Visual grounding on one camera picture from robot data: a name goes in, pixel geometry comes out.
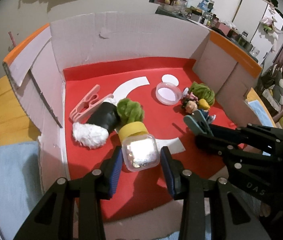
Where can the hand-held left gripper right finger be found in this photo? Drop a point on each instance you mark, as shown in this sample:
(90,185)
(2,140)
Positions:
(169,172)

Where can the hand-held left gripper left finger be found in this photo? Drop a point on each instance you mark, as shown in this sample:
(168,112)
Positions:
(115,172)

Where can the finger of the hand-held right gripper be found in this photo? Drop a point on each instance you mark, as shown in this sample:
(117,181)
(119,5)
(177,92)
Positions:
(231,133)
(219,146)

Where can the teal plastic clip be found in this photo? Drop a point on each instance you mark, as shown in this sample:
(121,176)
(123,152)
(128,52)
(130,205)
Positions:
(196,123)

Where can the clear container yellow lid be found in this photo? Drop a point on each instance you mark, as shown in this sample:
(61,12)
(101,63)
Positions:
(139,150)

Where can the orange cardboard box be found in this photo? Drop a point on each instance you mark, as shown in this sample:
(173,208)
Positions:
(136,200)

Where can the black-haired doll figurine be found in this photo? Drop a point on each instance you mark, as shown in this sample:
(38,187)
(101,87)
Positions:
(191,107)

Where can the green fuzzy scrunchie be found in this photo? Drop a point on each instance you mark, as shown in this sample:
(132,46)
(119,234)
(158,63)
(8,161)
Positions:
(204,92)
(129,108)

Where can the black white plush roll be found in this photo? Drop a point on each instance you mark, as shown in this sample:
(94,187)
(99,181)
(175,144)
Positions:
(104,117)

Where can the clear round plastic dish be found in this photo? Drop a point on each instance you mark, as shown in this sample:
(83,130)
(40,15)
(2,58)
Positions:
(167,93)

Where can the pink plastic clip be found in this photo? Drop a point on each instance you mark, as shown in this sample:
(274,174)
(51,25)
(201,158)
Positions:
(86,103)

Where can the person's right hand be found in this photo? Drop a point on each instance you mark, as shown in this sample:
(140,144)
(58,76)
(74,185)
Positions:
(266,208)

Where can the grey white plush toy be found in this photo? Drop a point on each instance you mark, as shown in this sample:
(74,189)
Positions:
(279,85)

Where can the blue fluffy mat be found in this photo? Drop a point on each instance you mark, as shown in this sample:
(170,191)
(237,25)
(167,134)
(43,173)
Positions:
(11,180)

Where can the white refrigerator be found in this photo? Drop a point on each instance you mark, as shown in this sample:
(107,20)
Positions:
(254,17)

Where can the row of bottles and jars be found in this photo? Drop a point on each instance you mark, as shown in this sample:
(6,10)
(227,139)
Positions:
(206,10)

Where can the pink stick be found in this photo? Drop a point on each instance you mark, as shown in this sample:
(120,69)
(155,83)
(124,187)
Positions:
(12,38)

